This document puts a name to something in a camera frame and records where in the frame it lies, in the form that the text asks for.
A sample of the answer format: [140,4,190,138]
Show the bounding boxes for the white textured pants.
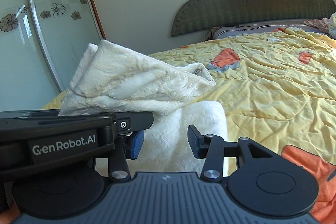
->
[60,40,228,173]

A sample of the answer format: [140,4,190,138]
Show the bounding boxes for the person's left hand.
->
[0,203,21,224]

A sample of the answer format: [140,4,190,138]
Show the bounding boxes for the yellow floral bed quilt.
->
[40,27,336,223]

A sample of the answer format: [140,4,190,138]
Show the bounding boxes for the striped brown pillow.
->
[205,19,332,41]

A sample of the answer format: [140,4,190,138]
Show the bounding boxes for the glass sliding wardrobe door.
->
[1,0,101,111]

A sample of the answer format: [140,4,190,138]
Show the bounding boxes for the pink crumpled cloth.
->
[303,18,330,33]

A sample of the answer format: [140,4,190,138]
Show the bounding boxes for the pale stuffed fabric bundle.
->
[328,12,336,39]

